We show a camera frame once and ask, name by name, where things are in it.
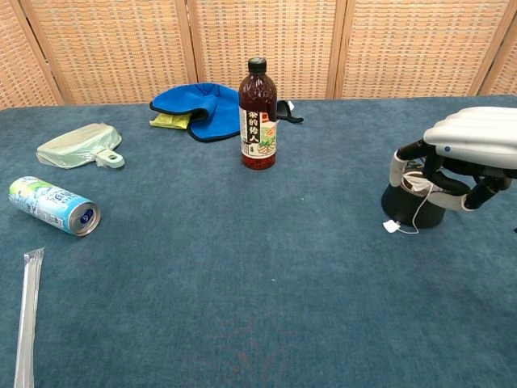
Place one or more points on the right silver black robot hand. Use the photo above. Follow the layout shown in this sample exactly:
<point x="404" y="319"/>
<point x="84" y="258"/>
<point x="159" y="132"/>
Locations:
<point x="476" y="133"/>

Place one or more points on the dark tea bottle with label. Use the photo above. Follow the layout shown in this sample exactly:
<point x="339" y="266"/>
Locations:
<point x="258" y="121"/>

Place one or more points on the black cup with lid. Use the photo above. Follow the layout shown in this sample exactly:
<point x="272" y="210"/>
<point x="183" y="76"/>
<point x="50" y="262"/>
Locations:
<point x="404" y="206"/>

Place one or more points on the blue cloth with black trim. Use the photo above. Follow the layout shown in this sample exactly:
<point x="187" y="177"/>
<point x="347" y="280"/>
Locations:
<point x="210" y="101"/>

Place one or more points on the yellow packet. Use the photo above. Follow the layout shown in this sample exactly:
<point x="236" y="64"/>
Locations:
<point x="169" y="121"/>

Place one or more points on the blue carpet table mat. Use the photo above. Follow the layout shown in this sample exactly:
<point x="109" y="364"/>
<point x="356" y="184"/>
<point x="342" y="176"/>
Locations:
<point x="202" y="283"/>

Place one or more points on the wicker folding screen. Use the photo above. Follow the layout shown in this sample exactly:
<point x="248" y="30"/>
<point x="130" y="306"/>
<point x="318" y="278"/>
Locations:
<point x="121" y="48"/>

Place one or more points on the light green dustpan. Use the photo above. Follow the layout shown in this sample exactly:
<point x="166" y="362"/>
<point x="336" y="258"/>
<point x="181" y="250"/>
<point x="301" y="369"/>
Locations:
<point x="76" y="145"/>

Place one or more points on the green blue drink can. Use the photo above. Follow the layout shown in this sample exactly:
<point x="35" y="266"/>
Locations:
<point x="48" y="202"/>

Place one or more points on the clear wrapped straw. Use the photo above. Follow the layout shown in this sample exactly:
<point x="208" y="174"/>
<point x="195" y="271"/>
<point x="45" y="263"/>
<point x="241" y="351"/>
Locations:
<point x="29" y="315"/>

